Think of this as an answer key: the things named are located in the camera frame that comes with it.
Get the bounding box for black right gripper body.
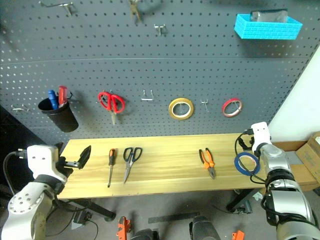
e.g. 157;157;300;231
238;136;254;151

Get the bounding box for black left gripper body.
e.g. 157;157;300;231
58;156;79;177

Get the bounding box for blue tape roll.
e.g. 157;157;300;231
234;152;261;176

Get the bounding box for orange black screwdriver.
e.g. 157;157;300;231
107;148;117;188

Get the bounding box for orange black pliers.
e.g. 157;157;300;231
198;147;216;180

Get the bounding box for dark handled scissors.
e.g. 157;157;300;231
122;146;143;185

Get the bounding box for grey pegboard wall panel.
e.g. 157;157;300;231
0;0;320;147

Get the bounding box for red tape roll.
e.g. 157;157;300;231
221;97;244;118

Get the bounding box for long flat cardboard box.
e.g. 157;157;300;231
271;141;320;193

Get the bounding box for black power strip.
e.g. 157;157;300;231
72;211;93;230

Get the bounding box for black table leg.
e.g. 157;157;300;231
226;188;262;213
59;198;117;222

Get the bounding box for small dark floor box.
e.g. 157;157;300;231
236;199;253;215

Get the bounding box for printed cardboard box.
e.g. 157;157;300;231
296;131;320;185

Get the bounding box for long orange clamp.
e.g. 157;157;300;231
116;216;132;240

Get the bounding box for yellow tape roll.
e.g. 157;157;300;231
168;97;195;121

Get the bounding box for small orange clamp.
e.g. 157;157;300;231
231;229;245;240

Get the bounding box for dark grey rounded shape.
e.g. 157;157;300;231
131;228;160;240
188;215;221;240

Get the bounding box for dark grey floor tape strip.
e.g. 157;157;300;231
147;212;201;224

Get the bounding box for blue plastic basket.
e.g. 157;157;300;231
233;13;303;41

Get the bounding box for silver black pouch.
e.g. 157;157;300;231
250;9;288;23

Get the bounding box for long metal pegboard hook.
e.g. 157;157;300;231
38;1;77;16

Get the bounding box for brass coloured pliers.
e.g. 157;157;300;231
128;0;145;25

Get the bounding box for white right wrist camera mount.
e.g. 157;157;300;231
250;121;273;154

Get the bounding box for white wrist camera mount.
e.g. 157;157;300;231
26;144;64;181
250;121;273;154

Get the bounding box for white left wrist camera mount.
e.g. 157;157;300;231
26;144;64;181

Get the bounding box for blue handled screwdriver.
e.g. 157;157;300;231
47;89;60;110

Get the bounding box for red handled screwdriver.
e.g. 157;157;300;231
57;85;69;108

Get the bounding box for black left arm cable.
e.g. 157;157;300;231
2;148;61;208

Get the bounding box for red handled scissors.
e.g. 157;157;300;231
97;91;126;126

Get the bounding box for black power strip cable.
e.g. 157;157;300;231
86;219;100;240

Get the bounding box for metal wire loop holder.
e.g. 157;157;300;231
140;89;154;102

